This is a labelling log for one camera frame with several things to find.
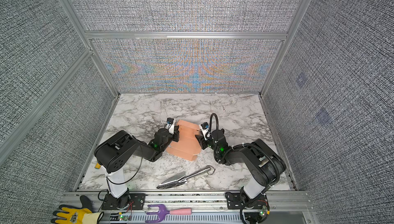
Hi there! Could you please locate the purple pink garden fork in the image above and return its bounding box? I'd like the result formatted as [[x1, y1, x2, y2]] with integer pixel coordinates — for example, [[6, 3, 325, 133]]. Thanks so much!
[[145, 204, 192, 224]]

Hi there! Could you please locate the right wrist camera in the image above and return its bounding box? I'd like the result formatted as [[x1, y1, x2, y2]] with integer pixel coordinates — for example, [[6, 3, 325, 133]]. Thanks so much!
[[199, 122, 210, 141]]

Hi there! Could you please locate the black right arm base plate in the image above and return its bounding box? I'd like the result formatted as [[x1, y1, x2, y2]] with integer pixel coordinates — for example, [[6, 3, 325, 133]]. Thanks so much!
[[225, 192, 269, 210]]

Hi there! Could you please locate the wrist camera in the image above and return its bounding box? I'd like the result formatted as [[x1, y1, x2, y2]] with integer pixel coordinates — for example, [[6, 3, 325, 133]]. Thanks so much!
[[199, 122, 210, 141], [165, 117, 175, 134]]

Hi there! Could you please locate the yellow black work glove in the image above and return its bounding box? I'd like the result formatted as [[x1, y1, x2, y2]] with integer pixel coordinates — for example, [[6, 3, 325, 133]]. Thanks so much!
[[51, 195, 104, 224]]

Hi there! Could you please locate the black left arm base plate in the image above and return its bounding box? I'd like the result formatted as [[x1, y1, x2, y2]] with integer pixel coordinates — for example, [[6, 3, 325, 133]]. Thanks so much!
[[101, 192, 146, 211]]

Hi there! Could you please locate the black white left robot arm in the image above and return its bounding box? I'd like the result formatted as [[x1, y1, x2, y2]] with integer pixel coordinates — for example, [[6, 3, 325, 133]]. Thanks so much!
[[94, 125, 180, 199]]

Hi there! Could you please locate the silver metal garden trowel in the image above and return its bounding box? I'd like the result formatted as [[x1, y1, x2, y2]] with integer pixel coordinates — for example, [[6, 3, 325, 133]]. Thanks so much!
[[157, 165, 215, 190]]

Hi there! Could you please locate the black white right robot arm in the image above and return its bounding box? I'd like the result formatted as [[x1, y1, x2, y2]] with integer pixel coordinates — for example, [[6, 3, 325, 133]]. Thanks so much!
[[196, 113, 287, 201]]

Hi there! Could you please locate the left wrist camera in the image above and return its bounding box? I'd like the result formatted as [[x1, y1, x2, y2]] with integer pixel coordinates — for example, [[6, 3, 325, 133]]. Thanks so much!
[[165, 117, 175, 134]]

